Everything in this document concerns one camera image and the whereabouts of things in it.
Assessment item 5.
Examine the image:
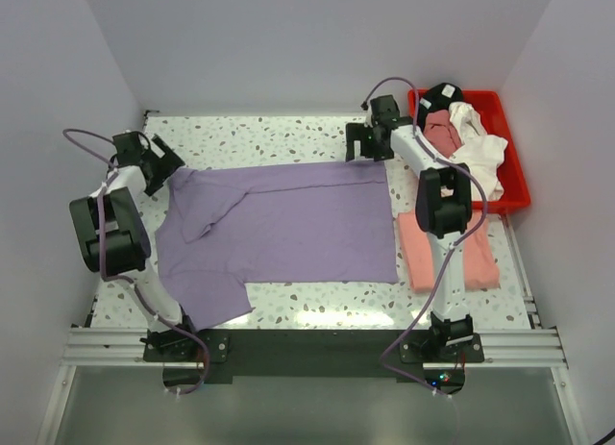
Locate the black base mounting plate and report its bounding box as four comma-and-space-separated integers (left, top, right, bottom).
141, 330, 485, 388

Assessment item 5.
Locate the dusty pink t-shirt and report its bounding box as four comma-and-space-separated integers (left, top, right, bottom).
423, 110, 462, 159

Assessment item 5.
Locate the folded salmon pink t-shirt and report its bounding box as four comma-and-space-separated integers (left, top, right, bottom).
397, 210, 500, 293

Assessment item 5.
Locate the aluminium extrusion rail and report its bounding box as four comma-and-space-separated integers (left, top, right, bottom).
61, 328, 567, 368

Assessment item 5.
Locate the lavender purple t-shirt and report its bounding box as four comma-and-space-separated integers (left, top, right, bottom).
155, 161, 398, 329

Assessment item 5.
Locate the red plastic bin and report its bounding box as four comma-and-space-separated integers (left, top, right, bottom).
407, 89, 530, 214

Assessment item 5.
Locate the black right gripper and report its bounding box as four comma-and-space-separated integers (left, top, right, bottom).
346, 122, 394, 161

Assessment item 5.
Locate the white printed t-shirt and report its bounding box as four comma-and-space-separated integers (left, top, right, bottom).
449, 102, 507, 202

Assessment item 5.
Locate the black t-shirt with label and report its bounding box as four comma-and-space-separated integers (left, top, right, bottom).
417, 83, 465, 128

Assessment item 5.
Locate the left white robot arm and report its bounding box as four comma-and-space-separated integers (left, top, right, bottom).
62, 128, 199, 360

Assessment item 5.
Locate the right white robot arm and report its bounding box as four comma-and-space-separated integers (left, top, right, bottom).
345, 95, 476, 327

